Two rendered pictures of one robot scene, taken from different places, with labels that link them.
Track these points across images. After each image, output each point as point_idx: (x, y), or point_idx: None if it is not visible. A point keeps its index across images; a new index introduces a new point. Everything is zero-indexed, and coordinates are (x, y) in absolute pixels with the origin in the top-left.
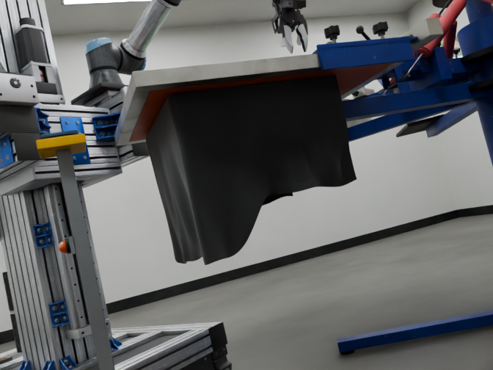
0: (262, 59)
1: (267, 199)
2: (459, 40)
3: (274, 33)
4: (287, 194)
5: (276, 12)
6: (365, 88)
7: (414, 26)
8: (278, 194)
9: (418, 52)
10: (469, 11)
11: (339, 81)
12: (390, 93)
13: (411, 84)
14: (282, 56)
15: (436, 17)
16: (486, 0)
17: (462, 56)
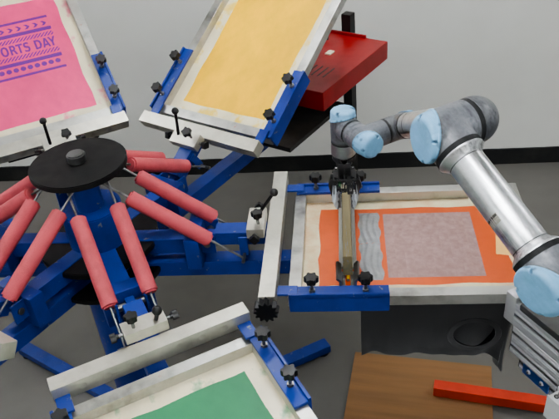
0: (423, 185)
1: (393, 351)
2: (113, 222)
3: (356, 193)
4: (369, 350)
5: (355, 171)
6: (150, 312)
7: (286, 178)
8: (379, 348)
9: (216, 217)
10: (97, 190)
11: (338, 221)
12: (149, 303)
13: (201, 257)
14: (408, 186)
15: (276, 171)
16: (167, 170)
17: (112, 239)
